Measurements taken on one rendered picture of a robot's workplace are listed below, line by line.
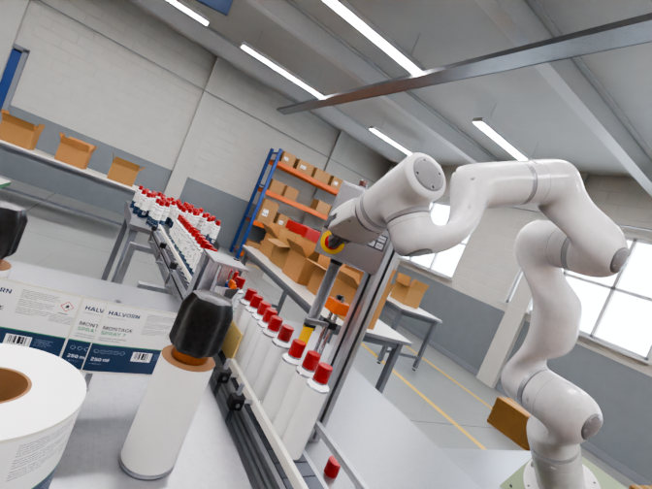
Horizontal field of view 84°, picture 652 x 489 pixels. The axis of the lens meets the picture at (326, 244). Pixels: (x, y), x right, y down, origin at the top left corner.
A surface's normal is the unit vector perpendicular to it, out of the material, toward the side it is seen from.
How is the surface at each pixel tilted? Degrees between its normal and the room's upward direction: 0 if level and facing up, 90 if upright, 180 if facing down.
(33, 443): 90
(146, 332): 90
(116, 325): 90
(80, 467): 0
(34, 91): 90
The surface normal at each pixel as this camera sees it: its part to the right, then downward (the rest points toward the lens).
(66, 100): 0.46, 0.23
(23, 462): 0.84, 0.37
